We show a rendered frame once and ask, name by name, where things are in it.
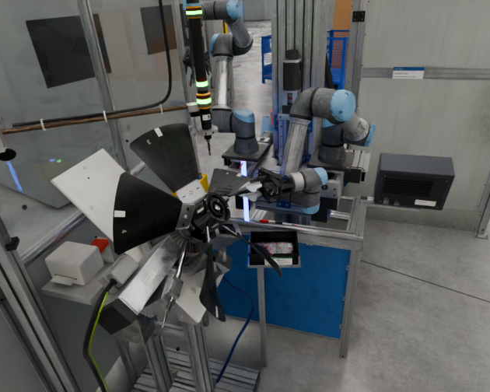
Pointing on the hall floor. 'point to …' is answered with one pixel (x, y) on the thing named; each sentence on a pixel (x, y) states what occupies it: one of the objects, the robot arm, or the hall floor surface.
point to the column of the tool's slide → (28, 306)
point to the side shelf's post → (127, 360)
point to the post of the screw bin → (262, 316)
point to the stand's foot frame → (239, 373)
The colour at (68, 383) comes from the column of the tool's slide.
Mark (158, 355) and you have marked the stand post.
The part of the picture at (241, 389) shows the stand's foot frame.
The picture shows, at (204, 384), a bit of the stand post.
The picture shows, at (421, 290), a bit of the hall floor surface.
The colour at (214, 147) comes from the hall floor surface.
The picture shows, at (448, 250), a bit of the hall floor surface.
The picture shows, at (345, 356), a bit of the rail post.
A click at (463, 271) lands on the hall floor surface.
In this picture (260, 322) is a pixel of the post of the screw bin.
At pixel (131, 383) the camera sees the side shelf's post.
